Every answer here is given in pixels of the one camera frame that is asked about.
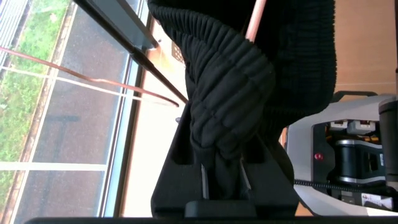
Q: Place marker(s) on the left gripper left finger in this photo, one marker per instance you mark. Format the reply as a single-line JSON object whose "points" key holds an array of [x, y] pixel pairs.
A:
{"points": [[177, 186]]}

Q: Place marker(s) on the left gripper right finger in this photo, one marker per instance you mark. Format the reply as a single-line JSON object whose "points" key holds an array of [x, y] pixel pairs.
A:
{"points": [[270, 186]]}

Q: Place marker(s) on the black shorts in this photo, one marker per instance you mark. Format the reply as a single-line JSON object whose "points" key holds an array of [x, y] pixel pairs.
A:
{"points": [[236, 77]]}

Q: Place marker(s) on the pink clothes hanger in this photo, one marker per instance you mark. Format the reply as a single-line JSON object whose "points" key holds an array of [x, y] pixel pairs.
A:
{"points": [[93, 80], [255, 21]]}

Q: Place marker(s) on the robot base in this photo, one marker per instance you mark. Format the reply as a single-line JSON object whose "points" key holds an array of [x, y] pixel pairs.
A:
{"points": [[311, 133]]}

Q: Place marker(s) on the black clothes rack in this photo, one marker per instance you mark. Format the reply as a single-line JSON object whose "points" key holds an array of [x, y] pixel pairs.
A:
{"points": [[146, 59]]}

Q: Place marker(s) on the window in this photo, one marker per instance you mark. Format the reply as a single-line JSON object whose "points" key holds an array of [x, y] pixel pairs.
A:
{"points": [[77, 124]]}

